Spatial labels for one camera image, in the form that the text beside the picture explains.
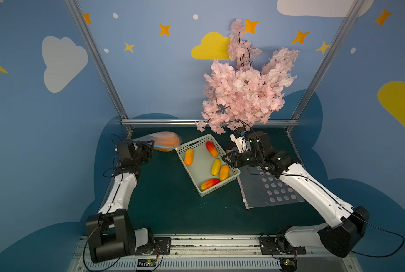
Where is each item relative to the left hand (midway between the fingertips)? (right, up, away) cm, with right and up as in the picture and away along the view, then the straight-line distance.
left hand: (155, 138), depth 83 cm
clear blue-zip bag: (-7, +1, +13) cm, 15 cm away
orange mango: (+3, -2, +13) cm, 13 cm away
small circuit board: (-1, -55, -10) cm, 56 cm away
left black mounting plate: (+6, -49, -8) cm, 50 cm away
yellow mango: (+32, -16, +15) cm, 39 cm away
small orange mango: (+15, -12, +18) cm, 26 cm away
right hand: (+35, -8, -8) cm, 37 cm away
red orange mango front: (+27, -25, +7) cm, 37 cm away
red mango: (+30, -6, +23) cm, 38 cm away
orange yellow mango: (+36, -19, +10) cm, 42 cm away
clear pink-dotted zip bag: (+56, -28, +10) cm, 63 cm away
